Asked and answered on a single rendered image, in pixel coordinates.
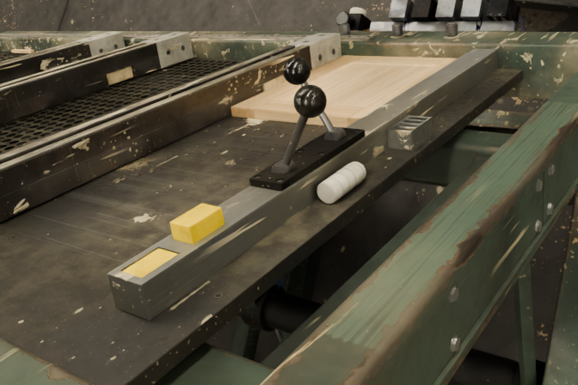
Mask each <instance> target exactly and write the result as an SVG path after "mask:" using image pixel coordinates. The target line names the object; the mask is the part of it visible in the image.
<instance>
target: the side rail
mask: <svg viewBox="0 0 578 385"><path fill-rule="evenodd" d="M577 189H578V71H577V72H576V73H575V74H574V75H573V76H572V77H571V78H570V79H569V80H568V81H567V82H566V83H565V84H564V85H563V86H562V87H561V88H560V89H559V90H558V91H557V92H556V93H555V94H554V95H553V96H552V97H551V98H550V99H549V100H548V101H547V102H545V104H544V105H543V106H541V108H539V110H537V112H535V114H533V116H531V118H529V120H527V121H526V122H525V124H523V125H522V126H521V127H520V128H519V129H518V130H517V131H516V132H515V133H514V134H513V135H512V136H511V137H510V138H509V139H508V140H507V141H506V142H505V143H504V144H503V145H502V146H501V147H500V148H499V149H498V150H497V151H496V152H495V153H494V154H493V155H492V156H491V157H490V158H489V159H488V160H487V161H486V162H485V163H484V164H483V165H482V166H481V167H480V168H479V169H478V170H477V171H476V172H475V173H474V174H473V175H472V176H471V177H470V178H469V179H468V180H467V181H466V182H465V183H464V184H463V185H462V186H461V187H460V188H459V189H458V190H457V191H456V192H455V193H454V194H453V195H452V196H451V197H450V198H449V199H448V200H447V201H446V202H445V203H444V204H443V205H442V206H441V207H440V208H439V209H438V210H437V211H436V212H435V213H434V214H433V215H432V216H431V217H430V218H429V219H427V220H426V221H425V222H424V223H423V224H422V225H421V226H420V227H419V228H418V229H417V230H416V231H415V232H414V233H413V234H412V235H411V236H410V237H409V238H408V239H407V240H406V241H405V242H404V243H403V244H402V245H401V246H400V247H399V248H398V249H397V250H396V251H395V252H394V253H393V254H392V255H391V256H390V257H389V258H388V259H387V260H386V261H385V262H384V263H383V264H382V265H381V266H380V267H379V268H378V269H377V270H376V271H375V272H374V273H373V274H372V275H371V276H370V277H369V278H368V279H367V280H366V281H365V282H364V283H363V284H362V285H361V286H360V287H358V288H357V289H356V290H355V291H354V292H353V293H352V294H351V295H350V296H349V297H348V298H347V299H346V300H345V301H344V302H343V303H342V304H341V305H340V306H339V307H338V308H337V309H336V310H335V311H334V312H333V313H332V314H331V315H330V316H329V317H328V318H327V319H326V320H325V321H324V322H323V323H322V324H321V325H320V326H319V327H318V328H317V329H316V330H315V331H314V332H313V333H312V334H311V335H310V336H309V337H308V338H307V339H306V340H305V341H304V342H303V343H302V344H301V345H300V346H299V347H298V348H297V349H296V350H295V351H294V352H293V353H292V354H290V355H289V356H288V357H287V358H286V359H285V360H284V361H283V362H282V363H281V364H280V365H279V366H278V367H277V368H276V369H275V370H274V371H273V372H272V373H271V374H270V375H269V376H268V377H267V378H266V379H265V380H264V381H263V382H262V383H261V384H260V385H447V384H448V382H449V381H450V380H451V379H452V377H453V375H454V374H455V372H456V371H457V369H458V367H459V366H460V364H461V363H462V362H463V361H464V359H465V357H466V356H467V354H468V353H469V351H470V349H471V348H472V346H473V345H474V344H475V343H476V341H477V339H478V338H479V336H480V335H481V333H482V332H483V330H484V328H485V327H486V326H487V325H488V323H489V321H490V320H491V318H492V317H493V315H494V314H495V312H496V310H497V309H498V308H499V307H500V305H501V303H502V302H503V300H504V299H505V297H506V296H507V294H508V292H509V291H510V290H511V289H512V287H513V285H514V284H515V282H516V281H517V279H518V278H519V276H520V274H521V273H522V272H523V271H524V269H525V268H526V266H527V264H528V263H529V261H530V260H531V258H532V256H533V255H534V254H535V253H536V251H537V250H538V248H539V246H540V245H541V243H542V242H543V240H544V238H545V237H546V236H547V235H548V233H549V232H550V230H551V228H552V227H553V225H554V224H555V222H556V220H557V219H558V218H559V217H560V215H561V214H562V212H563V210H564V209H565V207H566V206H567V204H568V203H569V201H570V200H571V199H572V197H573V196H574V194H575V192H576V191H577Z"/></svg>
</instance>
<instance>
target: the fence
mask: <svg viewBox="0 0 578 385"><path fill-rule="evenodd" d="M497 69H498V49H473V50H471V51H469V52H467V53H466V54H465V55H463V56H462V57H460V58H458V59H456V60H454V61H453V62H451V63H450V64H448V65H447V66H445V67H443V68H442V69H440V70H438V71H436V72H435V73H433V74H432V75H431V76H429V77H427V78H425V79H424V80H422V81H420V82H419V83H417V84H416V85H414V86H413V87H411V88H409V89H407V90H405V91H404V92H402V93H401V94H400V95H398V96H396V97H394V98H393V99H391V100H389V101H387V102H386V103H385V104H383V105H382V106H380V107H378V108H376V109H375V110H373V111H371V112H370V113H368V114H367V115H365V116H364V117H362V118H360V119H358V120H356V121H355V122H353V123H352V124H351V125H349V126H347V127H345V128H354V129H361V130H365V136H364V137H363V138H362V139H361V140H359V141H357V142H356V143H354V144H352V145H351V146H349V147H348V148H346V149H345V150H344V151H342V152H341V153H339V154H338V155H336V156H334V157H333V158H331V159H330V160H328V161H327V162H325V163H324V164H323V165H321V166H320V167H318V168H316V169H315V170H313V171H312V172H310V173H308V174H307V175H306V176H304V177H303V178H301V179H300V180H298V181H296V182H295V183H293V184H292V185H290V186H289V187H288V188H286V189H285V190H283V191H275V190H271V189H266V188H261V187H256V186H249V187H247V188H246V189H244V190H242V191H241V192H239V193H238V194H236V195H235V196H233V197H231V198H230V199H227V200H226V201H225V202H223V203H222V204H220V205H218V207H221V208H222V212H223V217H224V225H222V226H221V227H219V228H218V229H216V230H214V231H213V232H212V233H210V234H209V235H207V236H205V237H204V238H202V239H201V240H199V241H197V242H196V243H195V244H194V245H193V244H189V243H186V242H183V241H177V240H174V239H173V236H172V234H171V235H169V236H167V237H166V238H164V239H162V240H161V241H160V242H158V243H156V244H155V245H153V246H151V247H149V248H147V249H146V250H145V251H144V252H142V253H140V254H138V255H136V256H135V257H133V258H132V259H130V260H128V261H127V262H125V263H124V264H122V265H120V266H118V267H117V268H115V269H113V270H112V271H111V272H109V273H108V280H109V283H110V287H111V291H112V294H113V297H114V303H115V307H116V308H117V309H121V310H124V311H126V312H128V313H131V314H133V315H136V316H139V317H142V318H144V319H146V320H151V319H152V318H154V317H155V316H157V315H158V314H160V313H161V312H163V311H164V310H165V309H166V308H167V307H169V306H170V305H172V304H173V303H175V302H176V301H177V300H179V299H180V298H182V297H183V296H185V295H186V294H187V293H188V292H189V291H191V290H192V289H194V288H195V287H197V286H198V285H199V284H201V283H202V282H204V281H205V280H207V279H208V278H210V277H211V276H212V275H213V274H214V273H216V272H217V271H219V270H220V269H221V268H223V267H224V266H226V265H227V264H229V263H230V262H232V261H233V260H234V259H235V258H236V257H238V256H239V255H241V254H242V253H244V252H245V251H246V250H248V249H249V248H251V247H252V246H254V245H255V244H256V243H257V242H259V241H260V240H261V239H263V238H264V237H266V236H267V235H269V234H270V233H271V232H273V231H274V230H276V229H277V228H278V227H279V226H280V225H282V224H283V223H285V222H286V221H288V220H289V219H291V218H292V217H294V216H295V215H296V214H298V213H299V212H301V211H302V210H303V209H304V208H305V207H307V206H308V205H310V204H311V203H313V202H314V201H316V200H317V199H319V197H318V195H317V186H318V185H319V184H320V183H321V182H323V181H324V180H326V179H327V178H329V177H330V176H331V175H332V174H334V173H335V172H337V171H338V170H340V169H341V168H343V167H344V166H346V165H347V164H349V163H351V162H359V163H361V164H362V165H363V166H364V165H365V164H367V163H368V162H369V161H371V160H372V159H373V158H375V157H376V156H378V155H379V154H380V153H382V152H383V151H385V150H386V149H388V148H389V143H388V129H389V128H391V127H392V126H393V125H395V124H396V123H398V122H399V121H401V120H402V119H404V118H405V117H407V116H408V115H410V116H421V117H432V116H433V115H435V114H436V113H437V112H438V111H439V110H441V109H442V108H444V107H445V106H447V105H448V104H449V103H451V102H452V101H454V100H455V99H457V98H458V97H459V96H460V95H462V94H463V93H464V92H466V91H467V90H469V89H470V88H472V87H473V86H474V85H476V84H477V83H479V82H480V81H482V80H483V79H484V78H485V77H486V76H488V75H489V74H491V73H492V72H494V71H495V70H497ZM159 248H161V249H163V250H167V251H170V252H173V253H176V254H177V255H176V256H175V257H174V258H172V259H170V260H168V261H167V262H165V263H164V264H162V265H161V266H159V267H158V268H157V269H155V270H154V271H152V272H150V273H148V274H147V275H145V276H144V277H142V278H140V277H137V276H134V275H132V274H129V273H126V272H123V270H125V269H127V267H129V266H131V265H133V264H134V263H136V262H137V261H139V260H141V259H143V258H144V257H145V256H147V255H148V254H151V253H152V252H154V251H155V250H157V249H159Z"/></svg>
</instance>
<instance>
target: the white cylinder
mask: <svg viewBox="0 0 578 385"><path fill-rule="evenodd" d="M365 177H366V169H365V167H364V166H363V165H362V164H361V163H359V162H351V163H349V164H347V165H346V166H344V167H343V168H341V169H340V170H338V171H337V172H335V173H334V174H332V175H331V176H330V177H329V178H327V179H326V180H324V181H323V182H321V183H320V184H319V185H318V186H317V195H318V197H319V198H320V199H321V200H322V201H323V202H324V203H326V204H333V203H334V202H335V201H337V200H338V199H339V198H341V197H342V196H343V195H345V194H346V193H348V192H349V191H350V190H352V189H353V188H354V187H356V186H357V185H359V184H360V183H361V181H363V180H364V179H365Z"/></svg>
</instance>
